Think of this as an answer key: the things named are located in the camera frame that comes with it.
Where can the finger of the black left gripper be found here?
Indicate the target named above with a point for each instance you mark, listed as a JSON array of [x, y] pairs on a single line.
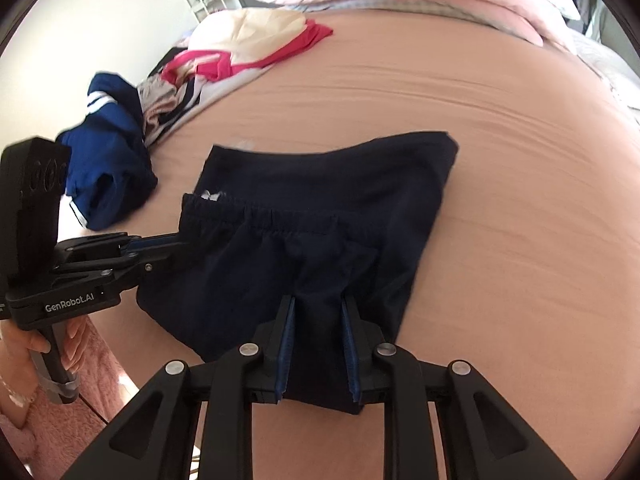
[[130, 274], [114, 245]]

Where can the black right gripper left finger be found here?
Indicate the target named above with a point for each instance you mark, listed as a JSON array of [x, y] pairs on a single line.
[[181, 407]]

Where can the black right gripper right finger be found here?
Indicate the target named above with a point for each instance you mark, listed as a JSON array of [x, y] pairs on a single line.
[[440, 421]]

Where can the dark navy shorts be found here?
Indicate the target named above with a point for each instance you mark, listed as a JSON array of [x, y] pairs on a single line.
[[322, 229]]

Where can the left hand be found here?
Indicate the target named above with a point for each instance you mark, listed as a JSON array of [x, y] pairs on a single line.
[[19, 380]]

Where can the blue white-striped jacket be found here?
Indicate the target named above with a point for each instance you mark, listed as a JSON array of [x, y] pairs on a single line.
[[110, 173]]

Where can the pink fluffy sleeve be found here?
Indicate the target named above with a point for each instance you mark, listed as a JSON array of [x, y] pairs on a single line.
[[54, 435]]

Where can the pink bed sheet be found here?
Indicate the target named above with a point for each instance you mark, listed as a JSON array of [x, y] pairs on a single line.
[[532, 271]]

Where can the white and pink garment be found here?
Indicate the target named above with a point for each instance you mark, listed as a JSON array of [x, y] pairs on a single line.
[[226, 51]]

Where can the grey padded headboard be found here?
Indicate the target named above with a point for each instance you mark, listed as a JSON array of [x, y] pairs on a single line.
[[604, 28]]

